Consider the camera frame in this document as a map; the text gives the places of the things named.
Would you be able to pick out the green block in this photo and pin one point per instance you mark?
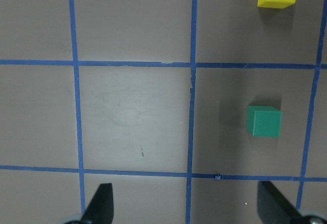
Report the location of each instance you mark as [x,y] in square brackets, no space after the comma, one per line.
[263,121]

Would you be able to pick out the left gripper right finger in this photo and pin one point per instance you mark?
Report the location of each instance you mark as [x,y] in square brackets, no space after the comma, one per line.
[273,207]

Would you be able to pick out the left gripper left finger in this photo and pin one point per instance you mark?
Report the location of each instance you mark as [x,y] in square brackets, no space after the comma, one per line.
[100,208]

